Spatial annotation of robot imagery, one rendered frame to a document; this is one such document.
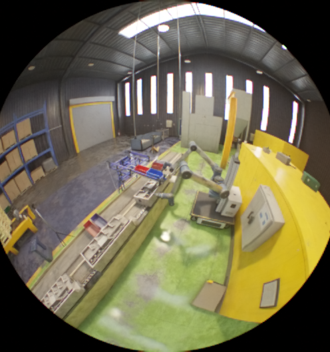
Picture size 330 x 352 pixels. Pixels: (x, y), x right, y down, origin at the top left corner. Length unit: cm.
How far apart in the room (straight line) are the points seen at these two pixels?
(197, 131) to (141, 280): 793
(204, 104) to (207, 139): 285
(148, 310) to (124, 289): 62
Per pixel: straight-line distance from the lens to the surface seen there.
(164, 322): 257
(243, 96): 952
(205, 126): 771
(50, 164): 993
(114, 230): 183
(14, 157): 995
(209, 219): 269
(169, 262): 247
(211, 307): 242
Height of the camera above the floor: 241
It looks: 32 degrees down
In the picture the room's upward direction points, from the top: straight up
